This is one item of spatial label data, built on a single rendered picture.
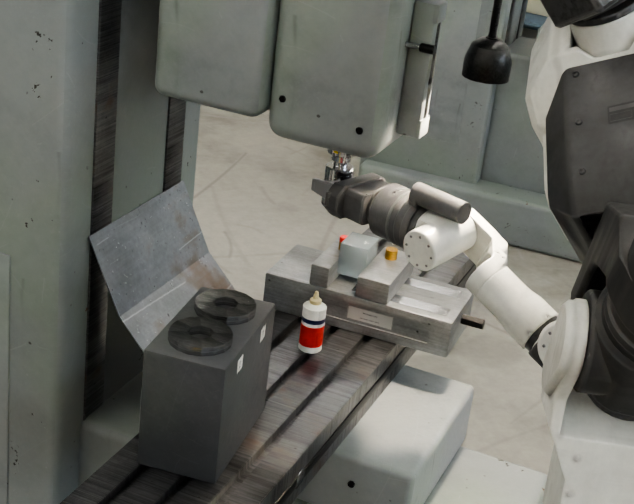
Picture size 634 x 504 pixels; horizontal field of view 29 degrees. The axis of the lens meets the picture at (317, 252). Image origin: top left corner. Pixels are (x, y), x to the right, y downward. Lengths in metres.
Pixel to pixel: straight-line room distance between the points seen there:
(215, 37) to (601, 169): 0.75
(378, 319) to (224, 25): 0.60
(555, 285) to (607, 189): 3.43
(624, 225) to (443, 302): 1.00
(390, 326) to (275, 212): 2.90
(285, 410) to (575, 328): 0.76
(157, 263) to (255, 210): 2.83
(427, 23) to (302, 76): 0.20
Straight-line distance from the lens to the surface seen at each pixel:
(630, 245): 1.24
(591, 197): 1.38
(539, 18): 7.97
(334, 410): 1.98
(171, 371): 1.72
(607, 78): 1.44
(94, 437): 2.28
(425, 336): 2.17
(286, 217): 5.02
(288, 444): 1.88
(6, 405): 2.26
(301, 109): 1.91
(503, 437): 3.77
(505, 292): 1.83
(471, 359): 4.15
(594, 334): 1.30
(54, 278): 2.08
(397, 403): 2.18
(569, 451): 1.41
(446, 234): 1.86
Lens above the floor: 1.96
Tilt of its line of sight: 24 degrees down
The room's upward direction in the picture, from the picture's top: 7 degrees clockwise
